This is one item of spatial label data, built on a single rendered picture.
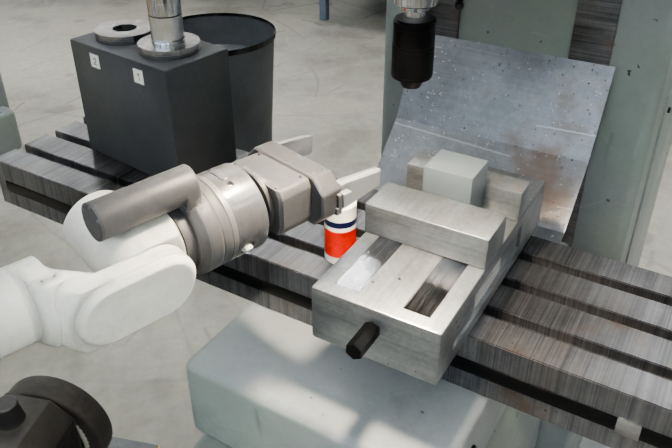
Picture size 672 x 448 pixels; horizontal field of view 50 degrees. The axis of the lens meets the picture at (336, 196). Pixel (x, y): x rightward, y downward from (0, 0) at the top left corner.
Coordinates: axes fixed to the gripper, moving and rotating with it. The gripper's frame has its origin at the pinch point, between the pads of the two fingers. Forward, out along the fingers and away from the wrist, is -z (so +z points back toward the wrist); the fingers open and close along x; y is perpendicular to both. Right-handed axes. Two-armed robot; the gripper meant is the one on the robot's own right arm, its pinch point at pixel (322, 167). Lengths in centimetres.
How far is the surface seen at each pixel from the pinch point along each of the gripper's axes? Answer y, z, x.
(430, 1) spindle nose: -15.7, -13.5, -2.3
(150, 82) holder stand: 1.2, -1.0, 36.0
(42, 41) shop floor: 115, -128, 395
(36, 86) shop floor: 115, -93, 326
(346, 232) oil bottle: 12.2, -6.0, 2.2
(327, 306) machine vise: 12.0, 5.5, -6.6
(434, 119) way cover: 13.2, -41.0, 16.8
